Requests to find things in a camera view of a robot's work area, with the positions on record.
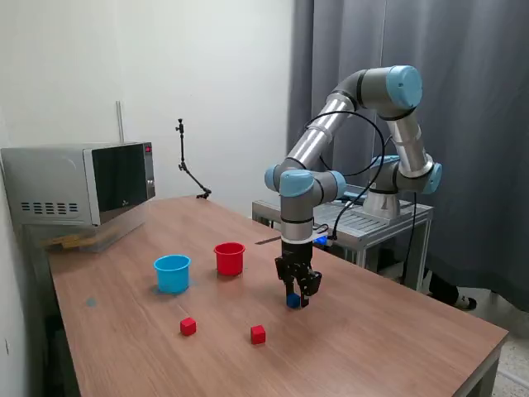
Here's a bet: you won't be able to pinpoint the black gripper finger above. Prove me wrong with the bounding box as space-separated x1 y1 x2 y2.
275 256 295 297
299 270 323 309

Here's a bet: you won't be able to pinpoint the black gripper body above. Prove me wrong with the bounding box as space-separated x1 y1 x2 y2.
280 239 314 272

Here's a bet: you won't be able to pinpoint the red plastic cup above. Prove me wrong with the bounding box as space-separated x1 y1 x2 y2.
213 242 246 277

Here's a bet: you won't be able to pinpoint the grey metal robot stand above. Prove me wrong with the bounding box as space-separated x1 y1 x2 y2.
251 197 435 290

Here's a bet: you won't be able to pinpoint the blue grey teach pendant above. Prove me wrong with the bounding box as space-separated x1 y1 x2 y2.
342 185 369 203

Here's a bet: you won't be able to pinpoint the blue plastic cup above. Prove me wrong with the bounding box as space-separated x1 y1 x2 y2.
154 254 193 295

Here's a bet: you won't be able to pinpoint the person's black-clad leg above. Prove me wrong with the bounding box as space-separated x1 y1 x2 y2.
428 270 460 306

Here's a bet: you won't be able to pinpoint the clear plastic riser box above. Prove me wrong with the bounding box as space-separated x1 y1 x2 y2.
24 206 146 254

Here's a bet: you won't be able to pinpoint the grey curtain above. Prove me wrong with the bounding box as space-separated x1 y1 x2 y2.
286 0 529 313

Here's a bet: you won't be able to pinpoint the thin white pole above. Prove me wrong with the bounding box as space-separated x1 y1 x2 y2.
115 100 125 143

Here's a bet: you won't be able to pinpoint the wooden slats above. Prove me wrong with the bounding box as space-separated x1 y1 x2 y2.
43 234 98 251

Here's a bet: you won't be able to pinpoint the silver microwave oven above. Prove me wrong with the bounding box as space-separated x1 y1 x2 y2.
0 141 157 227

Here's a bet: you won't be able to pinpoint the black power cable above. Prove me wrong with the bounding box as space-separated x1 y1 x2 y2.
401 193 419 286

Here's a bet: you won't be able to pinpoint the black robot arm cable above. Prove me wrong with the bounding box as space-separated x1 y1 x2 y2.
303 110 389 241

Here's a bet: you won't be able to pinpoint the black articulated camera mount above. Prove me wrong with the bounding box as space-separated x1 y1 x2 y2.
174 117 213 201

